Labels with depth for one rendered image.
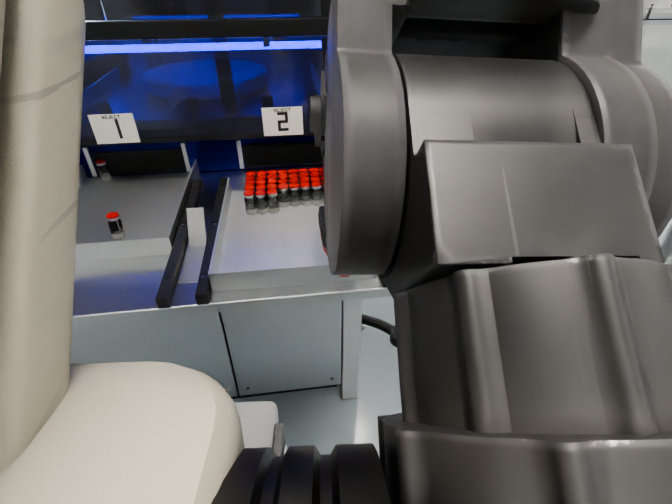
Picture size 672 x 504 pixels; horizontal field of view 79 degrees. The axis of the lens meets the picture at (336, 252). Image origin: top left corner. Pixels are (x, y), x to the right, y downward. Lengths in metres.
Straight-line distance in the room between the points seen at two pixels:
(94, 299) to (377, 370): 1.17
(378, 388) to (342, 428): 0.21
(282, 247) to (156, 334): 0.66
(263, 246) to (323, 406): 0.92
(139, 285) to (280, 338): 0.65
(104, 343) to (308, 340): 0.59
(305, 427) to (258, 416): 1.21
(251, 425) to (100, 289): 0.48
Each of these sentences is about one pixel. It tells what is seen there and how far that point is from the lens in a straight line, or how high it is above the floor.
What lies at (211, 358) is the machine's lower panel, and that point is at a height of 0.30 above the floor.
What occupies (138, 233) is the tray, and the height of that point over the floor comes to 0.88.
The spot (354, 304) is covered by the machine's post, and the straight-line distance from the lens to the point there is 1.21.
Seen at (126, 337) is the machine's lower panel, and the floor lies 0.42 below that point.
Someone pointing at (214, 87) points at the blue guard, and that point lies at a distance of 0.90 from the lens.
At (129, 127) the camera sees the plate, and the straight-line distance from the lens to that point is 0.96.
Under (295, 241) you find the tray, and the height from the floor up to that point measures 0.88.
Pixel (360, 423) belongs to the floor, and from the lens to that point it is 1.52.
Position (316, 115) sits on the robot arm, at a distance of 0.50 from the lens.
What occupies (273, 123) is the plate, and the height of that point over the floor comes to 1.02.
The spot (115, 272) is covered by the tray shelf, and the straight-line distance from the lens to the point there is 0.76.
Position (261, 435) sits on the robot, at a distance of 0.30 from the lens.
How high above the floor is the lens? 1.30
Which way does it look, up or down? 36 degrees down
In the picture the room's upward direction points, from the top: straight up
